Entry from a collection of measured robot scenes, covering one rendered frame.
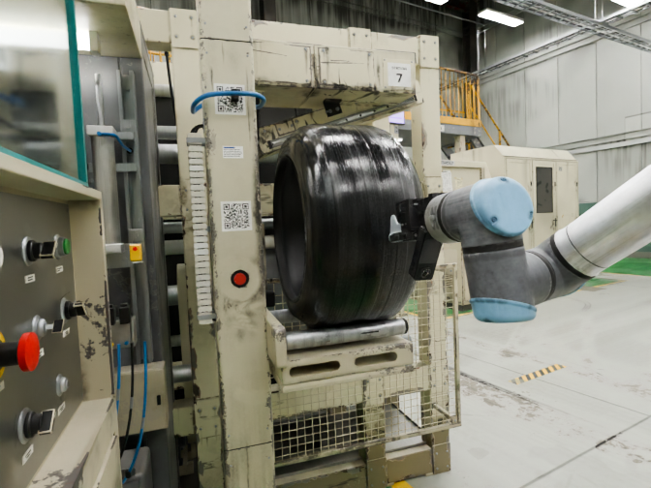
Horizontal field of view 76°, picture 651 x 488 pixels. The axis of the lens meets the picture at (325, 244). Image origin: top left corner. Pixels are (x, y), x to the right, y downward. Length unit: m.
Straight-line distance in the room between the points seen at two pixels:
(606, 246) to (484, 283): 0.18
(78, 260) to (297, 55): 0.96
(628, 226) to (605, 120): 12.39
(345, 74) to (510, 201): 0.97
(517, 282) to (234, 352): 0.72
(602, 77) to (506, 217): 12.73
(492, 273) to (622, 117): 12.31
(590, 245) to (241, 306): 0.77
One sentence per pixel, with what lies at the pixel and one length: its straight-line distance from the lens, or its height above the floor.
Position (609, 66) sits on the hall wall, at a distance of 13.32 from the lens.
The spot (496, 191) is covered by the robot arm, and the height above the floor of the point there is 1.23.
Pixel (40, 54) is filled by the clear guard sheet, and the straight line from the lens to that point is 0.71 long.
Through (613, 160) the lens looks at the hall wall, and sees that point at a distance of 12.86.
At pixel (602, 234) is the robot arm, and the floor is 1.16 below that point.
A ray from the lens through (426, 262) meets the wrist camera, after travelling 0.83.
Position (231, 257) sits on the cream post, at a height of 1.12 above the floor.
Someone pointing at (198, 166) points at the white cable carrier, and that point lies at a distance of 1.09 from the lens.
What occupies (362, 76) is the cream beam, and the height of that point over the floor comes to 1.68.
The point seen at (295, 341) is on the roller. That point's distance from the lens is 1.05.
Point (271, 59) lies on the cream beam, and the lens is 1.45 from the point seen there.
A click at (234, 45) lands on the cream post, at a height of 1.64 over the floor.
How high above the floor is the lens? 1.19
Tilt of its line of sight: 3 degrees down
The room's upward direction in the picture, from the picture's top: 3 degrees counter-clockwise
